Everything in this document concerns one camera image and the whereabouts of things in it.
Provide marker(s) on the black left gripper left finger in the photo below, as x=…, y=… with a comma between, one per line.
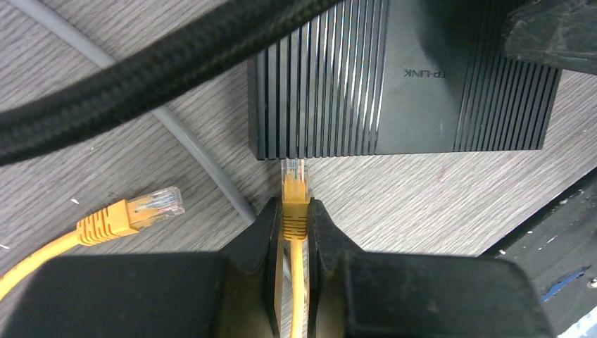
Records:
x=232, y=292

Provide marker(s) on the black blue network switch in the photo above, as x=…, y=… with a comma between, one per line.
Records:
x=397, y=77

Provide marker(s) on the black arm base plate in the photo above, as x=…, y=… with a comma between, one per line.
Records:
x=556, y=247

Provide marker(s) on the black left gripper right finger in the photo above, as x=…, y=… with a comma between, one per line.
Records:
x=357, y=293

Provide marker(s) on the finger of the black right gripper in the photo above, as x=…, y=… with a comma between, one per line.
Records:
x=560, y=34

